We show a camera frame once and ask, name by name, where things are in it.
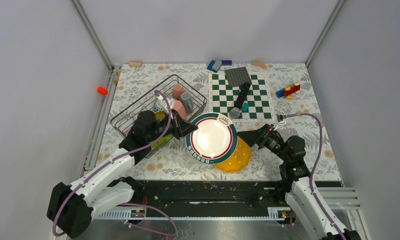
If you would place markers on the teal rectangular block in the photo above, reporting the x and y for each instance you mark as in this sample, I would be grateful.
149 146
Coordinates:
245 107

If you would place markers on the pink ceramic mug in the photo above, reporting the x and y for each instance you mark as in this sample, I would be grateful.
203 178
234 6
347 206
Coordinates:
179 107

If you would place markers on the white blue patterned bowl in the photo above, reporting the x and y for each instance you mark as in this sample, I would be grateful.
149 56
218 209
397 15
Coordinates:
158 105

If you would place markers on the blue grey toy brick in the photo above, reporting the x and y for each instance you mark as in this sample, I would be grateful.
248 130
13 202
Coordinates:
214 66

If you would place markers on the purple toy brick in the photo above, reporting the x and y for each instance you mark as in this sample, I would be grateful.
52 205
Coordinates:
226 63

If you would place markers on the woven bamboo tray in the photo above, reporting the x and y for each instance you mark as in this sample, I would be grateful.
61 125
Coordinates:
160 115

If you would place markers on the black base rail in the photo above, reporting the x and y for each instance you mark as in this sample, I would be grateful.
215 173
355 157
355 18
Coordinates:
202 200

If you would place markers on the salmon ceramic mug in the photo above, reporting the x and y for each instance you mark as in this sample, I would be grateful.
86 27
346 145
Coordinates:
177 91

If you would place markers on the white plate green red rim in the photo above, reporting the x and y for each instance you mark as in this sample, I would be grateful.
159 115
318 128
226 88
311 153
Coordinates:
214 140

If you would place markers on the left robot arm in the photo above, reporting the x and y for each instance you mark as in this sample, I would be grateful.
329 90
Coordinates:
73 206

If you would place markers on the black wire dish rack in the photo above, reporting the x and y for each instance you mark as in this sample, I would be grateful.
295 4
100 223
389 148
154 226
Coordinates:
124 120

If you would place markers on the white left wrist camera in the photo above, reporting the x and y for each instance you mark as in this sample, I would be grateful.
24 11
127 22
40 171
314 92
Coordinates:
167 103

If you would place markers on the grey dotted mug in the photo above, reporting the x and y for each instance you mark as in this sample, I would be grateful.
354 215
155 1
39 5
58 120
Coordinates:
187 102

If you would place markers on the tan wooden block left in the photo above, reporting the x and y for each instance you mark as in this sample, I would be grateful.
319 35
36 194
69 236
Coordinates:
135 64

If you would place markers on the tan block at edge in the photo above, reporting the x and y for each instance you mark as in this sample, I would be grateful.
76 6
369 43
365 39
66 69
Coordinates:
117 77

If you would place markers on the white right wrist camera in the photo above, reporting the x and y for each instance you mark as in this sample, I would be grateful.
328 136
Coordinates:
281 121

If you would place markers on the lime green plate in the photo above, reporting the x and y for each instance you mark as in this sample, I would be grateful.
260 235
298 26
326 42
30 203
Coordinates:
161 141

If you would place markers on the colourful toy brick vehicle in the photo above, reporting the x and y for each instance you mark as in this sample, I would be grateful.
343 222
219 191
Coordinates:
289 90

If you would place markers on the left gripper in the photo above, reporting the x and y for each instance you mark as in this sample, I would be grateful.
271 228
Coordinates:
181 127

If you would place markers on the grey studded building plate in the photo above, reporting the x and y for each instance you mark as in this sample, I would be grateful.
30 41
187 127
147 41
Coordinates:
237 76

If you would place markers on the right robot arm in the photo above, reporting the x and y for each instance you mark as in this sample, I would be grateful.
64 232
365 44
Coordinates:
296 186

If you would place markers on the orange dotted scalloped plate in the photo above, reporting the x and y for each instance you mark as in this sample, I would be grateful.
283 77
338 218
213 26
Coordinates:
238 160

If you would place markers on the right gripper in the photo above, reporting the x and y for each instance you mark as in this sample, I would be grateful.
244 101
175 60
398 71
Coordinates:
252 137

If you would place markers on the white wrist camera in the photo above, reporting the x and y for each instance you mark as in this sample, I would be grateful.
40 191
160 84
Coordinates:
281 121
167 103

